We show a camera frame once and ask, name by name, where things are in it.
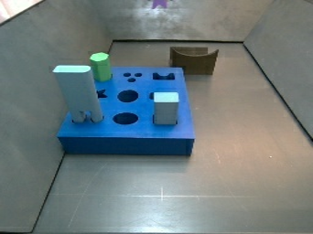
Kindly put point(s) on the green hexagonal peg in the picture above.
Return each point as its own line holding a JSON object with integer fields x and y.
{"x": 100, "y": 66}

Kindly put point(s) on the blue shape sorter board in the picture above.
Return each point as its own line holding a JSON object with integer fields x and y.
{"x": 127, "y": 131}

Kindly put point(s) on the purple star prism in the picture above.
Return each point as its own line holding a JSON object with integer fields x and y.
{"x": 160, "y": 3}

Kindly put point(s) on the light blue square peg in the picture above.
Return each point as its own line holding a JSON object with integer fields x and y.
{"x": 166, "y": 108}

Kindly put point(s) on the light blue tall peg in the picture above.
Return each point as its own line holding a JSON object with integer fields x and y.
{"x": 77, "y": 88}

